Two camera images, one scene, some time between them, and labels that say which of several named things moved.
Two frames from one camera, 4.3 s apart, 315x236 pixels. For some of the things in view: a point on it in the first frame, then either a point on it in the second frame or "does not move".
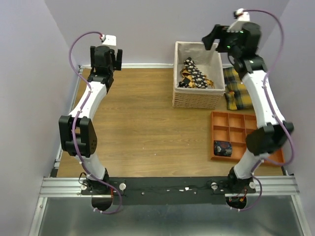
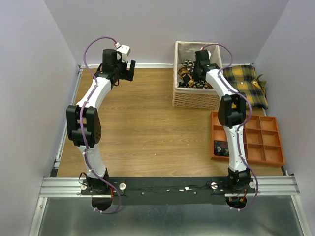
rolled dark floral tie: x=222 y=148 does not move
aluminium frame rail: x=265 y=187 does not move
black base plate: x=168 y=190 does not move
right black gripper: x=215 y=34 to x=195 y=76
